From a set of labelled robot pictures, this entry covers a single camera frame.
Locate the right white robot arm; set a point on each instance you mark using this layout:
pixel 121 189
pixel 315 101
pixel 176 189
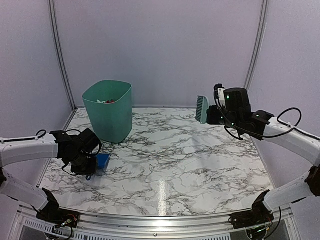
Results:
pixel 232 109

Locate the left aluminium corner post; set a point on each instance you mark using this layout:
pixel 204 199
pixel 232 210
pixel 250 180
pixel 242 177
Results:
pixel 59 54

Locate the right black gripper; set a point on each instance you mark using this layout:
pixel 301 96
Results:
pixel 212 119

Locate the blue plastic dustpan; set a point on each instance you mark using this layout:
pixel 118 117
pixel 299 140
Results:
pixel 102 164

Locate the aluminium front frame rail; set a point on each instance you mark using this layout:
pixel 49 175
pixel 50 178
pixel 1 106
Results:
pixel 100 226

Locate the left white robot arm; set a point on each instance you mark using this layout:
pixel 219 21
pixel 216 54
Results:
pixel 75 150

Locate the teal plastic waste bin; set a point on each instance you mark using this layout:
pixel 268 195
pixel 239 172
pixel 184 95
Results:
pixel 110 122

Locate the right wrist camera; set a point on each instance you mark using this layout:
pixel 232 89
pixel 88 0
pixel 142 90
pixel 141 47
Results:
pixel 218 95

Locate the paper scraps inside bin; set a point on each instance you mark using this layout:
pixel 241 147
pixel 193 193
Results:
pixel 106 101

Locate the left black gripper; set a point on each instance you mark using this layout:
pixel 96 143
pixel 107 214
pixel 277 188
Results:
pixel 91 170

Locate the teal hand brush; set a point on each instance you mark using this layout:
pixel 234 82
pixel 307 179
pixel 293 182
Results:
pixel 202 105

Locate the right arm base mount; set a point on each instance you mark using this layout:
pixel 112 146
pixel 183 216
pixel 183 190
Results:
pixel 257 215

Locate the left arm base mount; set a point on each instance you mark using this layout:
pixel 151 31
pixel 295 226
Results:
pixel 52 213

